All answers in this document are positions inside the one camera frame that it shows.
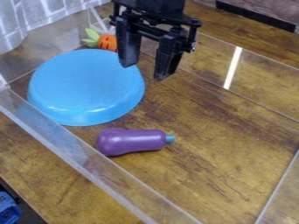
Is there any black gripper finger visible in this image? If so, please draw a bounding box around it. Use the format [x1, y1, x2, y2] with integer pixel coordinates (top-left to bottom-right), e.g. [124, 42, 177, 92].
[116, 17, 141, 67]
[153, 34, 183, 81]

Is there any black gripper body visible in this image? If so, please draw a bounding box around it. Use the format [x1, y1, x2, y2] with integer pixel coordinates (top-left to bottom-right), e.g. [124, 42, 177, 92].
[109, 0, 201, 53]

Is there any orange toy carrot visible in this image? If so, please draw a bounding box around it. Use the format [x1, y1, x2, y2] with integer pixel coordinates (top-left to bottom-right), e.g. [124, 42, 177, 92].
[81, 28, 117, 53]

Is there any blue upturned bowl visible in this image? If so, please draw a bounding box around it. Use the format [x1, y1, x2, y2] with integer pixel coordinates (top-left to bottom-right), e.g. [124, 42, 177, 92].
[26, 49, 145, 126]

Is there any purple toy eggplant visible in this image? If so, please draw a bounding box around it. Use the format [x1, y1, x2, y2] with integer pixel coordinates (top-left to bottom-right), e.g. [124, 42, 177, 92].
[97, 128, 175, 156]

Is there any blue object at corner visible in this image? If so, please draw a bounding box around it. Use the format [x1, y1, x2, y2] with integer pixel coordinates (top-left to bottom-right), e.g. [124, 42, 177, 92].
[0, 192, 21, 224]

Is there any clear acrylic enclosure wall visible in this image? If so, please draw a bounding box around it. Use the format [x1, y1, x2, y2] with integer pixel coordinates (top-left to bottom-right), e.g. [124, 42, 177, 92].
[0, 0, 299, 224]

